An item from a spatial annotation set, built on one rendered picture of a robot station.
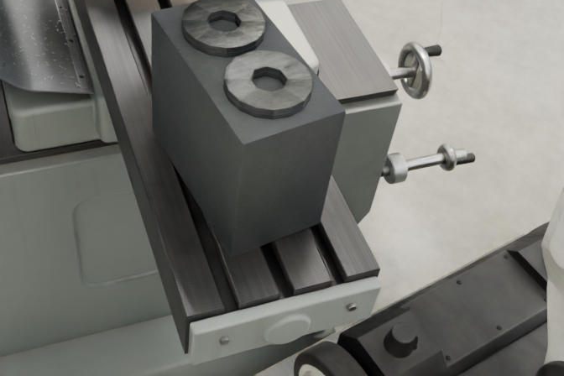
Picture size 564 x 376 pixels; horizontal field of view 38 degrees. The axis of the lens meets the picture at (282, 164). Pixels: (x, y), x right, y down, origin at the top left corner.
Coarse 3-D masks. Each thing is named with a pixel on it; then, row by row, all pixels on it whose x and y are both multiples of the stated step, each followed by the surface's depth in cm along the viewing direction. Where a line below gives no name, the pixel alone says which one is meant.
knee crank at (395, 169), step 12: (444, 144) 163; (396, 156) 159; (432, 156) 162; (444, 156) 163; (456, 156) 162; (468, 156) 166; (384, 168) 159; (396, 168) 158; (408, 168) 160; (420, 168) 162; (444, 168) 164; (396, 180) 159
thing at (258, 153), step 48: (240, 0) 90; (192, 48) 85; (240, 48) 84; (288, 48) 87; (192, 96) 85; (240, 96) 79; (288, 96) 80; (192, 144) 90; (240, 144) 77; (288, 144) 80; (336, 144) 85; (192, 192) 95; (240, 192) 82; (288, 192) 87; (240, 240) 89
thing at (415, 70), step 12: (408, 48) 161; (420, 48) 159; (432, 48) 159; (384, 60) 159; (408, 60) 164; (420, 60) 158; (396, 72) 160; (408, 72) 161; (420, 72) 160; (408, 84) 165; (420, 84) 159; (420, 96) 161
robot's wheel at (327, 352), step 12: (312, 348) 128; (324, 348) 126; (336, 348) 125; (300, 360) 129; (312, 360) 125; (324, 360) 123; (336, 360) 123; (348, 360) 123; (300, 372) 131; (312, 372) 131; (324, 372) 123; (336, 372) 121; (348, 372) 121; (360, 372) 121
